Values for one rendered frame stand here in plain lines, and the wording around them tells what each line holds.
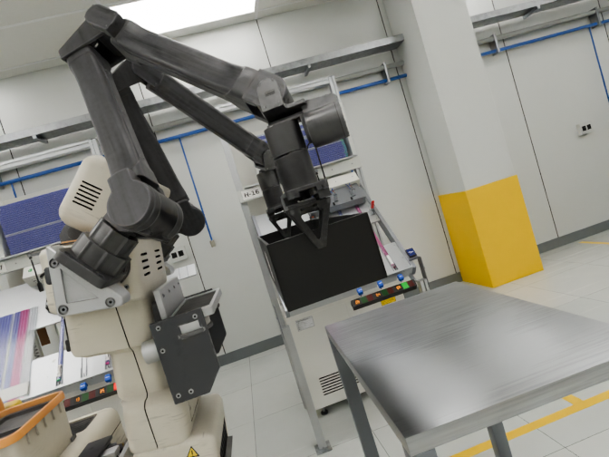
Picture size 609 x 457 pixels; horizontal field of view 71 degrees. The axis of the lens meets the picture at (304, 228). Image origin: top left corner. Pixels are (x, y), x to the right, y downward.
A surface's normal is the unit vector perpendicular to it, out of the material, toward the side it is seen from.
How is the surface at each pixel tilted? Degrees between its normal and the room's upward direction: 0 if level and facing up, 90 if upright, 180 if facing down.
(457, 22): 90
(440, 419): 0
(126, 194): 69
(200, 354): 90
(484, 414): 90
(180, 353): 90
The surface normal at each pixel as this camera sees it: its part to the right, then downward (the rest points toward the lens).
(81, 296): 0.13, 0.00
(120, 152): -0.22, -0.32
